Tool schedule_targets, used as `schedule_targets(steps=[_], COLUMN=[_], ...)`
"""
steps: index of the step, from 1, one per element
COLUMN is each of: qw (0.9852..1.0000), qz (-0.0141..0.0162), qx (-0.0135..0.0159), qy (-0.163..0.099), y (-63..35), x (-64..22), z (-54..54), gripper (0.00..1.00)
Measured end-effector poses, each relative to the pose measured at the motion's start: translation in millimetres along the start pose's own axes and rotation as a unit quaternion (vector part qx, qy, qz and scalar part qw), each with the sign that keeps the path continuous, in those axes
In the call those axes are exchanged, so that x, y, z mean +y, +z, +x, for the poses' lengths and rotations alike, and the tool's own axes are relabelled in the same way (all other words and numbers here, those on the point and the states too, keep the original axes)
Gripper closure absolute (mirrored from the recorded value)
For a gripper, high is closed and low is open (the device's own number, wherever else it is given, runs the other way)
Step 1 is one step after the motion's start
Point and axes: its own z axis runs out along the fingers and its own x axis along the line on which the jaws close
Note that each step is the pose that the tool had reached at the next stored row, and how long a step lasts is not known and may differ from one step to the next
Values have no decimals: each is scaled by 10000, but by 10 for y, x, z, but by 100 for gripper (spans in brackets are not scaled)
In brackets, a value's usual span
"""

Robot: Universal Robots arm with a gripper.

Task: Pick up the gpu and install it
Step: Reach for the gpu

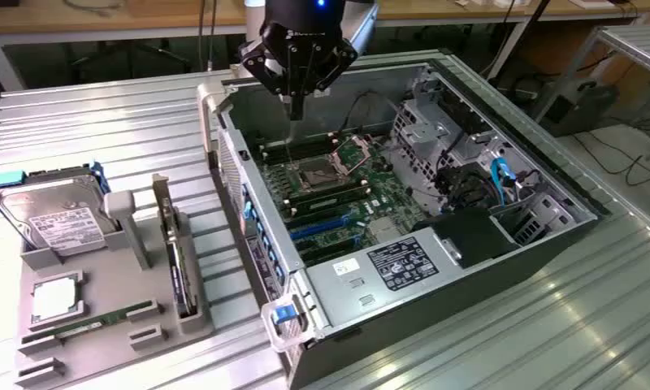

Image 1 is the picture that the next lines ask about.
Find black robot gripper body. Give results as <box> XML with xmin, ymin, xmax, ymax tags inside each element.
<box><xmin>262</xmin><ymin>0</ymin><xmax>349</xmax><ymax>89</ymax></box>

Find black graphics card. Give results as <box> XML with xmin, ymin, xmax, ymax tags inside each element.
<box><xmin>150</xmin><ymin>172</ymin><xmax>199</xmax><ymax>318</ymax></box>

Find black RAM slot bank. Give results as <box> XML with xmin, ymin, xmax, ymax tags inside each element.
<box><xmin>281</xmin><ymin>188</ymin><xmax>370</xmax><ymax>219</ymax></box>
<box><xmin>258</xmin><ymin>136</ymin><xmax>337</xmax><ymax>164</ymax></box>

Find metal socket cover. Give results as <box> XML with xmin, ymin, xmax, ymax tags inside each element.
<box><xmin>329</xmin><ymin>136</ymin><xmax>378</xmax><ymax>174</ymax></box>

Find metal drive cage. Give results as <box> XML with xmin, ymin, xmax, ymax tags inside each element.
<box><xmin>391</xmin><ymin>99</ymin><xmax>499</xmax><ymax>204</ymax></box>

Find black chair base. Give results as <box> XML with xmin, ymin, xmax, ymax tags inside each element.
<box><xmin>69</xmin><ymin>38</ymin><xmax>190</xmax><ymax>70</ymax></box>

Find wooden desk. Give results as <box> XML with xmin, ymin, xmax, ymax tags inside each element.
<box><xmin>0</xmin><ymin>0</ymin><xmax>650</xmax><ymax>34</ymax></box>

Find CPU socket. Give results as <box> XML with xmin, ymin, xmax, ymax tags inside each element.
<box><xmin>297</xmin><ymin>156</ymin><xmax>347</xmax><ymax>190</ymax></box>

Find green motherboard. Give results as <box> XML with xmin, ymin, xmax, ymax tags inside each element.
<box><xmin>257</xmin><ymin>132</ymin><xmax>439</xmax><ymax>265</ymax></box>

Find blue expansion slot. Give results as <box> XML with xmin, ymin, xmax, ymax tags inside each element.
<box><xmin>289</xmin><ymin>214</ymin><xmax>351</xmax><ymax>241</ymax></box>

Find silver chipset heatsink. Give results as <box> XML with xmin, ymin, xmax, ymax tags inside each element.
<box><xmin>369</xmin><ymin>217</ymin><xmax>405</xmax><ymax>239</ymax></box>

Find black box on floor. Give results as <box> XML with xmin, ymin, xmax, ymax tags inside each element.
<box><xmin>541</xmin><ymin>80</ymin><xmax>618</xmax><ymax>137</ymax></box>

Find black plastic air shroud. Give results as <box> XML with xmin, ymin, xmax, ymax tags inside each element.
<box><xmin>430</xmin><ymin>206</ymin><xmax>521</xmax><ymax>269</ymax></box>

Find hard disk with blue carrier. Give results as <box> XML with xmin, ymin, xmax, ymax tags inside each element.
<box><xmin>0</xmin><ymin>162</ymin><xmax>114</xmax><ymax>258</ymax></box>

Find metal disk bay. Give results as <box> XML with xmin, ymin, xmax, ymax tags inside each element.
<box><xmin>490</xmin><ymin>193</ymin><xmax>581</xmax><ymax>245</ymax></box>

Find silver power supply unit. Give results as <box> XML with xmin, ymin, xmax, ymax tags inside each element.
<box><xmin>305</xmin><ymin>225</ymin><xmax>461</xmax><ymax>330</ymax></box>

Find open dark PC case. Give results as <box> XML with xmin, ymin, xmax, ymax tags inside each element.
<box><xmin>195</xmin><ymin>48</ymin><xmax>613</xmax><ymax>390</ymax></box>

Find grey parts rack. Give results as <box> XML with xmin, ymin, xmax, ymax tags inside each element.
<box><xmin>13</xmin><ymin>190</ymin><xmax>215</xmax><ymax>389</ymax></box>

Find silver CPU chip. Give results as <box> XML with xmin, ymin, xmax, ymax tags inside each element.
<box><xmin>30</xmin><ymin>278</ymin><xmax>79</xmax><ymax>324</ymax></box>

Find green RAM stick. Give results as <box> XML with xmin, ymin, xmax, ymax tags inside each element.
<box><xmin>19</xmin><ymin>306</ymin><xmax>142</xmax><ymax>345</ymax></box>

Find black wire in case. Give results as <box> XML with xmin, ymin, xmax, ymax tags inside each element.
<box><xmin>343</xmin><ymin>92</ymin><xmax>402</xmax><ymax>135</ymax></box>

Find black hanging cables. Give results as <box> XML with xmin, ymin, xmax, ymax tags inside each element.
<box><xmin>195</xmin><ymin>0</ymin><xmax>222</xmax><ymax>71</ymax></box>

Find black wire bundle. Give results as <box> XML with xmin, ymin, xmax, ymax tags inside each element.
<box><xmin>435</xmin><ymin>162</ymin><xmax>499</xmax><ymax>208</ymax></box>

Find blue SATA wire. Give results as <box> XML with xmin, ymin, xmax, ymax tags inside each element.
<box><xmin>490</xmin><ymin>157</ymin><xmax>521</xmax><ymax>206</ymax></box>

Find metal slat table frame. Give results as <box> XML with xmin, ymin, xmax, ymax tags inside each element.
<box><xmin>573</xmin><ymin>24</ymin><xmax>650</xmax><ymax>94</ymax></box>

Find black wire on white table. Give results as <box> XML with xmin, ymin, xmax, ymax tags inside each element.
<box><xmin>573</xmin><ymin>129</ymin><xmax>650</xmax><ymax>186</ymax></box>

